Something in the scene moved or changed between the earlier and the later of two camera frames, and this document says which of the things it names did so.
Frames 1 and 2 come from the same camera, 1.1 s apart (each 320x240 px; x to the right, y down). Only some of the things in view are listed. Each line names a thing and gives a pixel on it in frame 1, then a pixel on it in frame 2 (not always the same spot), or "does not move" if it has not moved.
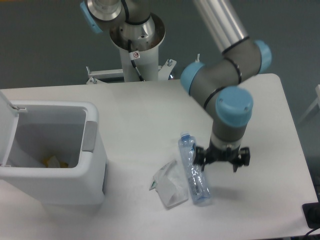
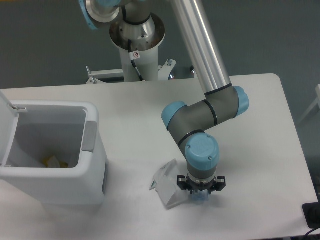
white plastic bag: (170, 185) does not move
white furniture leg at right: (317, 90) does not move
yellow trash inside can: (53, 162) does not move
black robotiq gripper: (212, 154) -> (218, 183)
